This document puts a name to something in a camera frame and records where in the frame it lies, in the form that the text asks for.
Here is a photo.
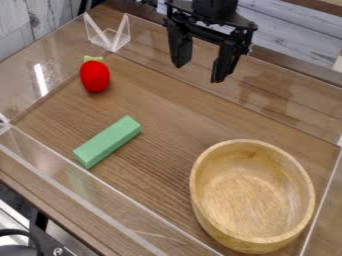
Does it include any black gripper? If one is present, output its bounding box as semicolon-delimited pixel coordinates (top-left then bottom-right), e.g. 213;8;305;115
165;0;258;83

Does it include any red toy strawberry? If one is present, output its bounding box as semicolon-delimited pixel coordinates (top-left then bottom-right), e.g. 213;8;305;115
80;56;111;93

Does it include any green rectangular block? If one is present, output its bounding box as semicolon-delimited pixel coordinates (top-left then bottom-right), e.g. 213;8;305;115
74;116;142;169

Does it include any wooden bowl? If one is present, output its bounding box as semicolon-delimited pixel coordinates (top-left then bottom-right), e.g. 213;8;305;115
189;139;315;254

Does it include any clear acrylic corner bracket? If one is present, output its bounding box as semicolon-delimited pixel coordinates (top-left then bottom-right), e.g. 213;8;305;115
83;13;131;53

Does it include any clear acrylic tray wall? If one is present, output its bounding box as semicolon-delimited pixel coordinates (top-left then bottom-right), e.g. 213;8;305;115
0;7;342;256

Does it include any black table leg bracket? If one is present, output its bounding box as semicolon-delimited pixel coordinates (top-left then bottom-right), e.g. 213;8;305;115
0;209;78;256

